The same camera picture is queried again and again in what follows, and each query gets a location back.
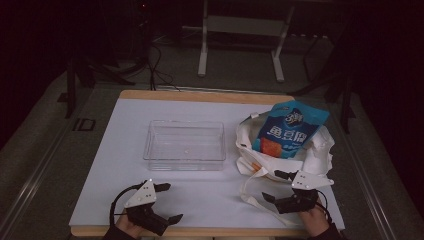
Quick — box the black floor cable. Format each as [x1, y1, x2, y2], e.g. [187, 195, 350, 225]
[145, 42, 182, 92]

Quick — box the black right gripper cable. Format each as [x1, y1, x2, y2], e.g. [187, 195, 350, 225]
[315, 189, 334, 225]

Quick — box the person's left hand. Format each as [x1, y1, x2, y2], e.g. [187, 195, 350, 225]
[115, 213, 148, 240]

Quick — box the white cloth tote bag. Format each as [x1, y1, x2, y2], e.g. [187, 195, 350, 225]
[234, 111, 336, 228]

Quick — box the white table mat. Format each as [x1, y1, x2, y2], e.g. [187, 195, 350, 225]
[68, 98, 346, 231]

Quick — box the person's right hand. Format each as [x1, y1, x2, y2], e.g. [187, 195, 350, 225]
[298, 203, 331, 237]

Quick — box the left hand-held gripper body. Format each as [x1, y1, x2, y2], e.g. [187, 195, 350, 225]
[124, 179, 170, 236]

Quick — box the white metal stand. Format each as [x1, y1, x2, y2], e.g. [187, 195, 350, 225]
[197, 0, 296, 83]

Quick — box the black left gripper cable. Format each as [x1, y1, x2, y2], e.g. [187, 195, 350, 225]
[109, 182, 147, 228]

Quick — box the blue snack packet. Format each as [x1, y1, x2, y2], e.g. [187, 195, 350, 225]
[251, 99, 331, 160]

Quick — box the black floor bracket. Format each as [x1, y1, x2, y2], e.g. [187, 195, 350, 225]
[72, 117, 97, 132]

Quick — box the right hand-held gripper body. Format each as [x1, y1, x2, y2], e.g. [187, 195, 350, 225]
[275, 170, 335, 215]

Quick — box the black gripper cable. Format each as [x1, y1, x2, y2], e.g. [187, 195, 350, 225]
[109, 182, 147, 228]
[315, 189, 334, 225]

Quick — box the black metal stand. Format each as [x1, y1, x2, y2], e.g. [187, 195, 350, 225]
[64, 54, 136, 120]
[290, 31, 357, 135]

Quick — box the clear plastic container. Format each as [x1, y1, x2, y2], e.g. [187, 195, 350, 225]
[142, 119, 227, 172]

